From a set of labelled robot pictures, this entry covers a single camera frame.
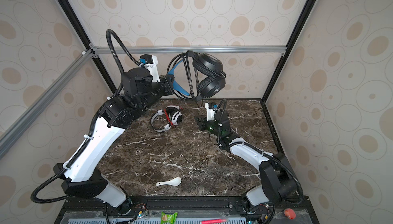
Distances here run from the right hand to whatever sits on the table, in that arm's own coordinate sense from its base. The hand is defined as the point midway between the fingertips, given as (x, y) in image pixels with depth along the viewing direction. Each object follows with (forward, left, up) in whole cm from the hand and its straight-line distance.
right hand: (195, 116), depth 81 cm
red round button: (-41, -43, -21) cm, 63 cm away
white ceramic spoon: (-27, +11, -22) cm, 36 cm away
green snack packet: (-43, +12, -20) cm, 49 cm away
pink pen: (-44, -8, -23) cm, 50 cm away
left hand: (-4, +5, +30) cm, 30 cm away
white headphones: (+13, +14, -13) cm, 24 cm away
